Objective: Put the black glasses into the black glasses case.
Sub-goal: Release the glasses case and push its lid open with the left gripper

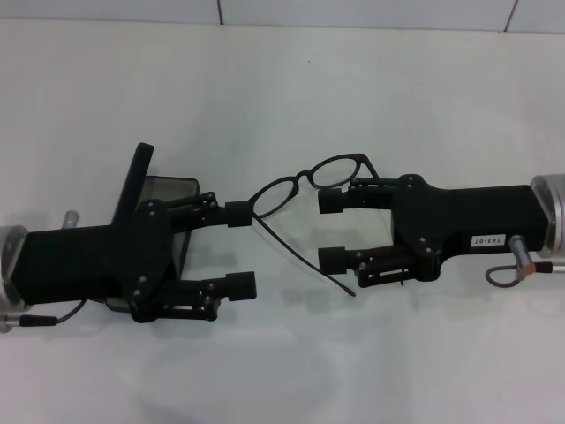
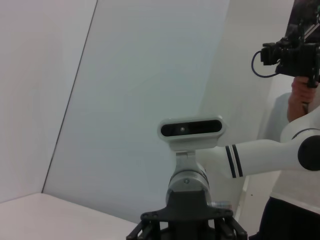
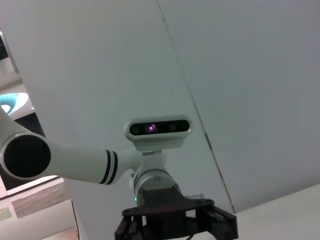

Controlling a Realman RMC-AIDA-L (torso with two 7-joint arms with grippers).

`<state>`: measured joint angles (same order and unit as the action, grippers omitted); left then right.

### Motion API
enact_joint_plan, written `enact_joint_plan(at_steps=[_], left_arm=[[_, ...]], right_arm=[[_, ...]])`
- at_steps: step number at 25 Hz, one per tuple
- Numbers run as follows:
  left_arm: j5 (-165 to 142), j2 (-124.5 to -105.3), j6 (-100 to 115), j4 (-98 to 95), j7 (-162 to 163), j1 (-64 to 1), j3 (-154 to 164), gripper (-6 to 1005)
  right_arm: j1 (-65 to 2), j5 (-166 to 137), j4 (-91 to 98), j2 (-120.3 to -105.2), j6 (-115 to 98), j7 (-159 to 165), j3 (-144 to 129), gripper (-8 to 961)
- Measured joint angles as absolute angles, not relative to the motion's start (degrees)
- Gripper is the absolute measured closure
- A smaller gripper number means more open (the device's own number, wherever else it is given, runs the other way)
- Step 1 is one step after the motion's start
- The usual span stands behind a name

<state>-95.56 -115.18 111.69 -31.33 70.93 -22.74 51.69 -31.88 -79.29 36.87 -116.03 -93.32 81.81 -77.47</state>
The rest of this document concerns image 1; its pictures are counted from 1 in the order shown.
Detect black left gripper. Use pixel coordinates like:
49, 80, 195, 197
16, 198, 175, 326

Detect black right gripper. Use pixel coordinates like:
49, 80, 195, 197
391, 173, 554, 284

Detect black oval-lens glasses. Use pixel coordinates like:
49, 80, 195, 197
248, 152, 381, 298

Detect black hard glasses case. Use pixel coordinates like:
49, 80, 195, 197
105, 141, 200, 317

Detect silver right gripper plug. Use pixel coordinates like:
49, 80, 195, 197
508, 235, 527, 266

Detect thin left gripper cable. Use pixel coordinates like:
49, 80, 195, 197
0, 299, 94, 337

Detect thin gripper cable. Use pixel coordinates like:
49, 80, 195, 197
0, 299, 94, 337
485, 260, 565, 288

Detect thin right gripper cable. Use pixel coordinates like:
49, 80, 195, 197
485, 260, 565, 288

